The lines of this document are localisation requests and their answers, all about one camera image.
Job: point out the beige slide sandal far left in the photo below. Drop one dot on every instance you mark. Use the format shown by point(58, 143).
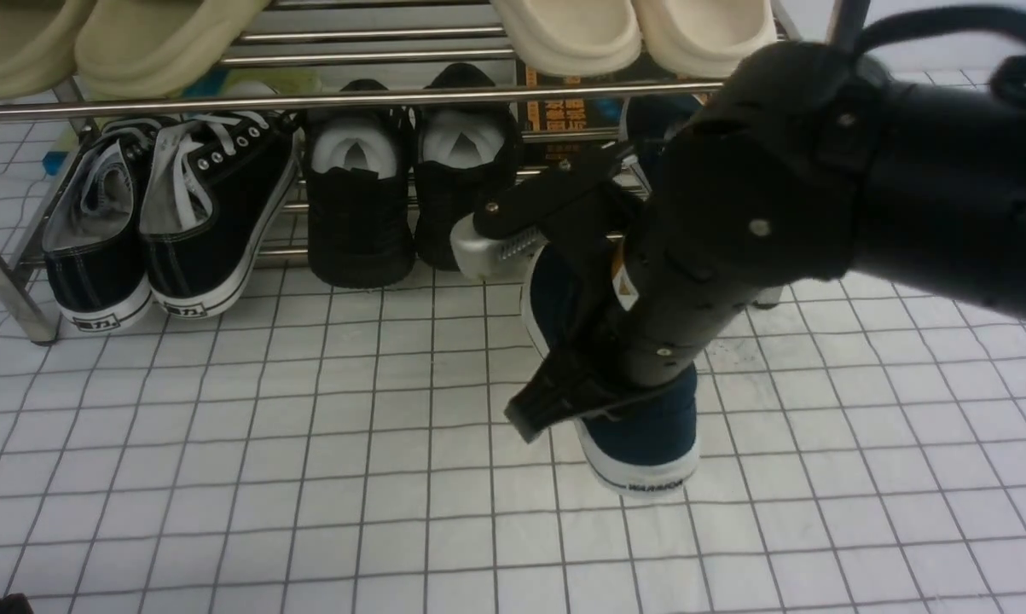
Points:
point(36, 44)

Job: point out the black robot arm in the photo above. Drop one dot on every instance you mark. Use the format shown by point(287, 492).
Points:
point(897, 149)

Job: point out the beige slide sandal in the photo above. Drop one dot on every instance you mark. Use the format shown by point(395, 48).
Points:
point(36, 44)
point(147, 49)

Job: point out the black knit shoe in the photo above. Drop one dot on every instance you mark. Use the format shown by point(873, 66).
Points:
point(465, 154)
point(356, 163)

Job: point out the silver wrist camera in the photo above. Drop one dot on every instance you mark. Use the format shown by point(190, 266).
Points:
point(484, 260)

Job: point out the black canvas sneaker left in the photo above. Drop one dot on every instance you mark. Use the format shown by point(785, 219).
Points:
point(91, 248)

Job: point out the black knit shoe left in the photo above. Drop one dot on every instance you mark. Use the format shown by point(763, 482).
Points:
point(356, 163)

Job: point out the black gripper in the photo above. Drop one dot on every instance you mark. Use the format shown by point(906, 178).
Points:
point(766, 186)

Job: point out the white grid tablecloth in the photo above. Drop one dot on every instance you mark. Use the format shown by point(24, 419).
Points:
point(863, 450)

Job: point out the black orange printed box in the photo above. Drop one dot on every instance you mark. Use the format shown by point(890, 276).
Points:
point(556, 127)

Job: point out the navy slip-on shoe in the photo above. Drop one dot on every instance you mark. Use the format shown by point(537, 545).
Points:
point(653, 450)
point(650, 122)

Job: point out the stainless steel shoe rack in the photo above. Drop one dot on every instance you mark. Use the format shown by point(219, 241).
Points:
point(82, 115)

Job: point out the black canvas sneaker right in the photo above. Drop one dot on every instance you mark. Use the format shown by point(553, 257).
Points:
point(216, 184)

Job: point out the cream slide sandal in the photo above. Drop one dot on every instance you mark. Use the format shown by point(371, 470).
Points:
point(704, 39)
point(572, 38)

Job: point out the black knit shoe right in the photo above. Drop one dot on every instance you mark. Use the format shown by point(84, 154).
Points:
point(465, 154)

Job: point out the black canvas sneaker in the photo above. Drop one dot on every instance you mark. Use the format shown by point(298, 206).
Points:
point(216, 184)
point(91, 248)

